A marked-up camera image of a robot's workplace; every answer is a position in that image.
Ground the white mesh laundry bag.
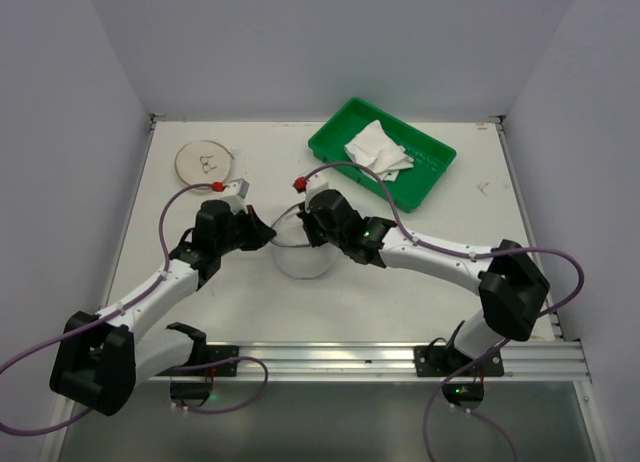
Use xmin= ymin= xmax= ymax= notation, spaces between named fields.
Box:
xmin=271 ymin=204 xmax=338 ymax=279

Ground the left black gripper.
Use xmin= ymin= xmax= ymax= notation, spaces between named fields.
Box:
xmin=215 ymin=204 xmax=275 ymax=255

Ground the round beige zipped laundry bag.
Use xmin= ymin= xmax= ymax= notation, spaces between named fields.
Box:
xmin=174 ymin=140 xmax=234 ymax=185

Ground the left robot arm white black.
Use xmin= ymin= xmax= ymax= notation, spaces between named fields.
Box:
xmin=49 ymin=200 xmax=276 ymax=416

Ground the purple cable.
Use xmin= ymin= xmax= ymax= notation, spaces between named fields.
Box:
xmin=292 ymin=162 xmax=587 ymax=462
xmin=0 ymin=180 xmax=269 ymax=436

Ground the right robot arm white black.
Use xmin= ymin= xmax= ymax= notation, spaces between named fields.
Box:
xmin=299 ymin=189 xmax=550 ymax=375

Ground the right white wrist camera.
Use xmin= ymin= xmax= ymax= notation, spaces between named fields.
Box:
xmin=304 ymin=172 xmax=329 ymax=210

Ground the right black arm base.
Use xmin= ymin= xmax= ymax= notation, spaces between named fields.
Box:
xmin=413 ymin=322 xmax=505 ymax=410

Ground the white bra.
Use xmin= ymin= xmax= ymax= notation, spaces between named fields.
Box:
xmin=344 ymin=120 xmax=414 ymax=182

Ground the green plastic tray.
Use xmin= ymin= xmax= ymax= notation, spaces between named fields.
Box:
xmin=308 ymin=97 xmax=457 ymax=213

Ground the aluminium mounting rail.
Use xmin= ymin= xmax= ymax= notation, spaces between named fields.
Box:
xmin=235 ymin=341 xmax=590 ymax=383

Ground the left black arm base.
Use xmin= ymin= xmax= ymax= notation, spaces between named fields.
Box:
xmin=163 ymin=322 xmax=240 ymax=407

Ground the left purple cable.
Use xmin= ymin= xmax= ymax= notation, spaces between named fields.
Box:
xmin=0 ymin=180 xmax=269 ymax=436

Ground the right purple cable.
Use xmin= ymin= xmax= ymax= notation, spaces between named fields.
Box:
xmin=292 ymin=162 xmax=587 ymax=462

